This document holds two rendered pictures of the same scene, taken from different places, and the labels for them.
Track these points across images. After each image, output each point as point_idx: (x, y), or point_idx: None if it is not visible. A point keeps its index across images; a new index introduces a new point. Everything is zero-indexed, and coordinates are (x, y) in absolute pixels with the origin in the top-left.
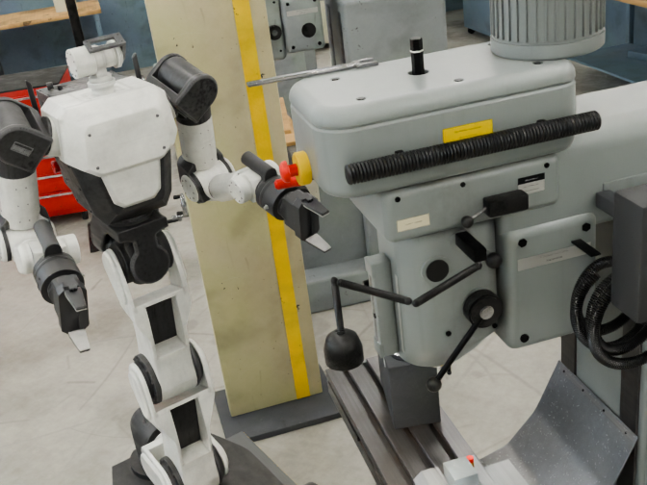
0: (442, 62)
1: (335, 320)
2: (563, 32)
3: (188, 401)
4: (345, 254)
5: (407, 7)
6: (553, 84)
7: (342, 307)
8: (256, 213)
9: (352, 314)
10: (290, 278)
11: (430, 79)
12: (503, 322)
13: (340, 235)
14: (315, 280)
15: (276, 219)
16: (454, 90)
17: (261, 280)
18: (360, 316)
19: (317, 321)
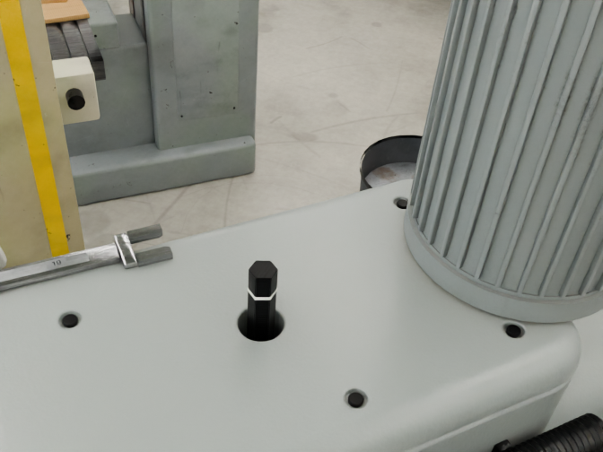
0: (310, 273)
1: (117, 215)
2: (581, 282)
3: None
4: (130, 140)
5: None
6: (543, 391)
7: (125, 197)
8: (12, 136)
9: (136, 207)
10: (57, 208)
11: (292, 378)
12: None
13: (125, 119)
14: (94, 170)
15: (39, 144)
16: (350, 448)
17: (21, 211)
18: (144, 211)
19: (96, 215)
